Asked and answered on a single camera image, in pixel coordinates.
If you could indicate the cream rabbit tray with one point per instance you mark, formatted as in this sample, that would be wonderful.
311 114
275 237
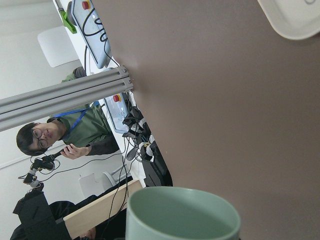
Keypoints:
293 19

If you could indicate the teach pendant tablet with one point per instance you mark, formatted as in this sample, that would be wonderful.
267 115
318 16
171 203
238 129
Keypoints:
117 107
91 41

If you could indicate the person in black jacket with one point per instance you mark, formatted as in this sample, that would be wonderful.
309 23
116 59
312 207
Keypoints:
43 221

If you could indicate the aluminium frame post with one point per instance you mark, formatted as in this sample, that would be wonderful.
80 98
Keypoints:
23 108

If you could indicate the green cup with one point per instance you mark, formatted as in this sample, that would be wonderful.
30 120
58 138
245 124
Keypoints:
175 213

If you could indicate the person in green jacket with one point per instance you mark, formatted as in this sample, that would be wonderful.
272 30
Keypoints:
84 130

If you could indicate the green plastic clip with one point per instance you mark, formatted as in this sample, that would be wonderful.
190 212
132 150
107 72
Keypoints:
66 22

